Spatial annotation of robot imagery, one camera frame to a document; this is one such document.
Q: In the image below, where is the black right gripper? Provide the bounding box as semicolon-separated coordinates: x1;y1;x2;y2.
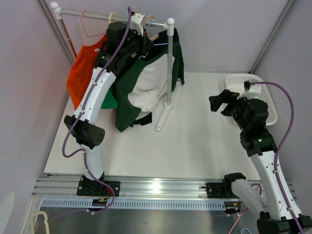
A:
209;90;254;132

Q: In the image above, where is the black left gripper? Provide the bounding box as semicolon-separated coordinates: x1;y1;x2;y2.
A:
120;27;154;58

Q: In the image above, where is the light blue wire hanger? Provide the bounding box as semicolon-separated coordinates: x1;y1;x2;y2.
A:
138;19;169;59

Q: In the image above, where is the green and white t shirt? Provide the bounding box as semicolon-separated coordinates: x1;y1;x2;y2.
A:
114;28;185;133

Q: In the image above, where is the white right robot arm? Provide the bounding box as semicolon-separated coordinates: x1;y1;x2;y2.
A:
209;89;312;234

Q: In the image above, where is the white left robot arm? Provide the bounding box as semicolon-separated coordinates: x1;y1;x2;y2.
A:
62;22;153;197

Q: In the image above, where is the beige wooden hanger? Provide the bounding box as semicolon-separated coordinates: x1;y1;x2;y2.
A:
145;15;155;26
108;12;116;24

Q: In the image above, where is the bright green t shirt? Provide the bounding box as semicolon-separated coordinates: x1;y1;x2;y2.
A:
101;86;117;109

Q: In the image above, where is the black t shirt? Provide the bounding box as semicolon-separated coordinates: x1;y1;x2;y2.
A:
130;112;153;127

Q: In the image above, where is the pink hanger on floor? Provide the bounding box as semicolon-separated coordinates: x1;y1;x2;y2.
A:
228;207;248;234

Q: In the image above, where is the beige hanger on floor left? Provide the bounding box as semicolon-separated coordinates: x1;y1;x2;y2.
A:
29;211;51;234

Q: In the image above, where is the white perforated plastic basket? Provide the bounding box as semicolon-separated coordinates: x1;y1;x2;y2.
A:
225;74;278;126

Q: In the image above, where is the white metal clothes rack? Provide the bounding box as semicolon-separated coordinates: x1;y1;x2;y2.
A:
50;1;178;132

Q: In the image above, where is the orange tank top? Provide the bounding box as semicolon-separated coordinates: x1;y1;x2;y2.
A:
66;35;107;110

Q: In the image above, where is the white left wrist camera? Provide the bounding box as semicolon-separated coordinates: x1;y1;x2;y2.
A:
130;12;147;36

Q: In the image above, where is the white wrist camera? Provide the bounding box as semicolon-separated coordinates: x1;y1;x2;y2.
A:
238;80;261;99
130;12;147;36

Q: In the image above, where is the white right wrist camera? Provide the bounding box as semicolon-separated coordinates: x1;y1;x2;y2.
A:
238;80;261;99

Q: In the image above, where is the pink wire hanger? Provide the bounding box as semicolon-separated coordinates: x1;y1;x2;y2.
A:
80;10;106;46

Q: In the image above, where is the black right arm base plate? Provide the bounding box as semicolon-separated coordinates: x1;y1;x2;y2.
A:
206;182;237;198

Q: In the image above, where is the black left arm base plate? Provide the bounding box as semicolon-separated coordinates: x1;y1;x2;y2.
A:
77;175;121;197

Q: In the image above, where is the aluminium mounting rail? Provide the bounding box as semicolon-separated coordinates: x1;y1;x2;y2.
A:
31;173;297;198

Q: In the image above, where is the white slotted cable duct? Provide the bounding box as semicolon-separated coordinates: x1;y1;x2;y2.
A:
41;198;239;211

